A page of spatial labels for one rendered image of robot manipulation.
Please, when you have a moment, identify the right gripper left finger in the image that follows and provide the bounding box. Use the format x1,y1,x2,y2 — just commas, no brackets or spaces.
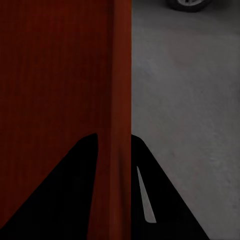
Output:
0,133,99,240

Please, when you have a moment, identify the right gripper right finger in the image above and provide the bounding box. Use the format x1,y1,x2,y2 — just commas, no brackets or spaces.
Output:
130,134,210,240

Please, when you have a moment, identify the storage box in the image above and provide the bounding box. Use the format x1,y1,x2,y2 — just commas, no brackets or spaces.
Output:
0,0,132,240

